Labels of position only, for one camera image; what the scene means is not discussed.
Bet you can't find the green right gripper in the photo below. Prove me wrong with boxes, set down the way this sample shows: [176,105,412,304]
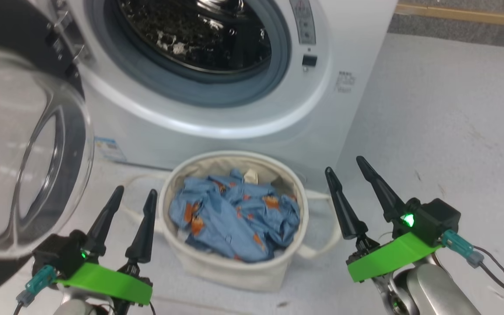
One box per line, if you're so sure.
[325,156,443,283]

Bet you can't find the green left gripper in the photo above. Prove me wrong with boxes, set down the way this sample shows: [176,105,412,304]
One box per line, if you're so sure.
[57,185,158,306]

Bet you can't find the blue patterned garment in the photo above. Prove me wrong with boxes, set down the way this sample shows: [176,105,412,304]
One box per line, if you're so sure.
[169,168,301,263]

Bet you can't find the black glass washing machine door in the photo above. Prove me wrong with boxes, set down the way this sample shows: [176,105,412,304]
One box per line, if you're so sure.
[0,0,95,303]

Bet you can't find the white washing machine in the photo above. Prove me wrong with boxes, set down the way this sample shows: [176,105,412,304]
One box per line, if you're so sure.
[29,0,399,193]

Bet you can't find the cream fabric laundry basket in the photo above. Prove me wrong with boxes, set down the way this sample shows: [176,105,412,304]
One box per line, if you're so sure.
[121,151,343,293]

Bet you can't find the grey rubber door gasket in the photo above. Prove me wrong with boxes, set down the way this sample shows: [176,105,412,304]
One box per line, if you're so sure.
[85,0,292,109]

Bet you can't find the steel washing machine drum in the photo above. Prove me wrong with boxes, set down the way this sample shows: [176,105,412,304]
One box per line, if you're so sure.
[119,0,273,74]

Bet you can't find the blue energy label sticker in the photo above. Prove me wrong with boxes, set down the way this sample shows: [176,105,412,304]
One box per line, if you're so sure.
[94,137,127,164]

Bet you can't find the wooden baseboard strip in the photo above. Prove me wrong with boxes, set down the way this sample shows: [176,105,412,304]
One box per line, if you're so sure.
[394,3,504,30]

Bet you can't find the left cable with teal connector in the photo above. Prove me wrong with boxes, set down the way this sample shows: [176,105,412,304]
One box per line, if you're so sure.
[15,265,58,315]

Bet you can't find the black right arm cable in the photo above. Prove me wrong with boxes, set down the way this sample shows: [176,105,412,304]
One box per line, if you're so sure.
[442,230,504,309]

